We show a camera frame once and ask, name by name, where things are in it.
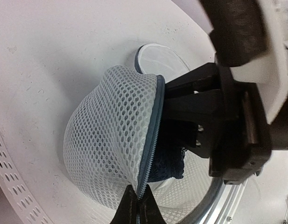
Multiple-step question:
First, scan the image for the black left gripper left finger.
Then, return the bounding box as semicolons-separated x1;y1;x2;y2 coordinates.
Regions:
111;185;137;224

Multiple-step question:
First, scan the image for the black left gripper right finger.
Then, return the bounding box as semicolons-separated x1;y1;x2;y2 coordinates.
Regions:
138;185;166;224

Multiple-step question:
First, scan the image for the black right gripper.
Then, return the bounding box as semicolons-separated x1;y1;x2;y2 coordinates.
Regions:
162;63;288;185

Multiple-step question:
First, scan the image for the white mesh laundry bag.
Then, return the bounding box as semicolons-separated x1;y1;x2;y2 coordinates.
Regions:
63;43;222;224

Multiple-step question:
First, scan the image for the white perforated plastic basket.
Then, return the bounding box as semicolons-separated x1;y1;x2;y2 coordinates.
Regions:
0;122;62;224

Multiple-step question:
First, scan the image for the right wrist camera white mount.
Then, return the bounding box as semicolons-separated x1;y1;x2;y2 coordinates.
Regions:
199;0;288;124

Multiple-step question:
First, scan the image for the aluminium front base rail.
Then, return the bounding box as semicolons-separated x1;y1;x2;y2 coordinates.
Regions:
191;180;247;224

